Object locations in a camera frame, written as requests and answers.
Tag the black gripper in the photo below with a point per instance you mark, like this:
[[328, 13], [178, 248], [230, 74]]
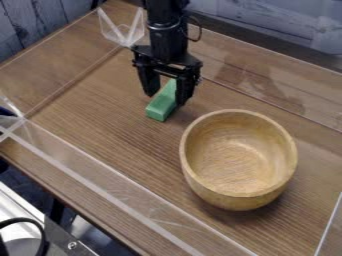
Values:
[[166, 57]]

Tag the green rectangular block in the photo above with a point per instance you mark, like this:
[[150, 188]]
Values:
[[163, 104]]

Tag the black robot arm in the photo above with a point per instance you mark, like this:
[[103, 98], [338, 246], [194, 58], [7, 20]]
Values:
[[166, 11]]

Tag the brown wooden bowl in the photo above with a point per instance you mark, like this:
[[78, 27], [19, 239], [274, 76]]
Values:
[[238, 158]]

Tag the clear acrylic front barrier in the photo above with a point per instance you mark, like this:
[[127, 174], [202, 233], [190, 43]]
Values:
[[150, 224]]

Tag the black table leg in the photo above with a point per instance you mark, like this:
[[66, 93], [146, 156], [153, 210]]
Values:
[[56, 211]]

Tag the clear acrylic corner bracket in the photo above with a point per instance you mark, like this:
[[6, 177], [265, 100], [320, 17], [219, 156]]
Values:
[[122, 34]]

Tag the metal bracket with screw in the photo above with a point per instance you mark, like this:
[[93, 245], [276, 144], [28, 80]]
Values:
[[62, 243]]

